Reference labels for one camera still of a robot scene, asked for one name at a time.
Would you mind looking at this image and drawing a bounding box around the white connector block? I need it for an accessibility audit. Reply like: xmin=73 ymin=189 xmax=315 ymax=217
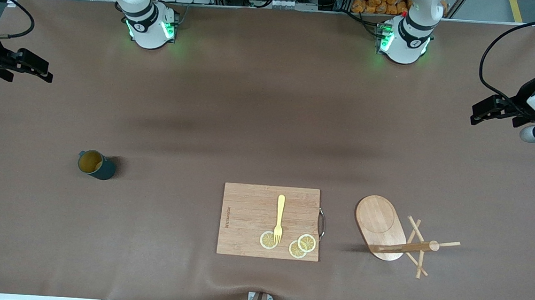
xmin=269 ymin=0 xmax=319 ymax=12

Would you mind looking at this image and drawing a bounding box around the yellow plastic fork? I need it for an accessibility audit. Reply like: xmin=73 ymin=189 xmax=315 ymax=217
xmin=273 ymin=194 xmax=287 ymax=244

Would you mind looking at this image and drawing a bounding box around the bag of orange items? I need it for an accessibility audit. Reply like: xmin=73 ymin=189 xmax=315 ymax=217
xmin=351 ymin=0 xmax=448 ymax=20

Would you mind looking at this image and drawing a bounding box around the wooden cutting board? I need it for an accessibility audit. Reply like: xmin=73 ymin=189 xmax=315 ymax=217
xmin=216 ymin=182 xmax=329 ymax=262

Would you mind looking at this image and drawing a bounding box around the brown table mat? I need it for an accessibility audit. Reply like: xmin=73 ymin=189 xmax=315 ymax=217
xmin=0 ymin=0 xmax=535 ymax=300

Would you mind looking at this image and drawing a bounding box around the wooden mug rack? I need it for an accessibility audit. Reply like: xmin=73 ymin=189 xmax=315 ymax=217
xmin=351 ymin=194 xmax=464 ymax=282

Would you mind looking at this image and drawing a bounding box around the lemon slice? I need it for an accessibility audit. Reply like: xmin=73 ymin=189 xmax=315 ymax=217
xmin=288 ymin=239 xmax=308 ymax=260
xmin=297 ymin=233 xmax=318 ymax=254
xmin=259 ymin=230 xmax=279 ymax=251

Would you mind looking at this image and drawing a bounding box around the dark green mug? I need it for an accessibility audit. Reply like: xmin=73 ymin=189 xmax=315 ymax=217
xmin=76 ymin=149 xmax=118 ymax=181

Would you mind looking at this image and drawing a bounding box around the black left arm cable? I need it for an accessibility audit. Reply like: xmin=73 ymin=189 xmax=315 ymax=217
xmin=475 ymin=10 xmax=535 ymax=118

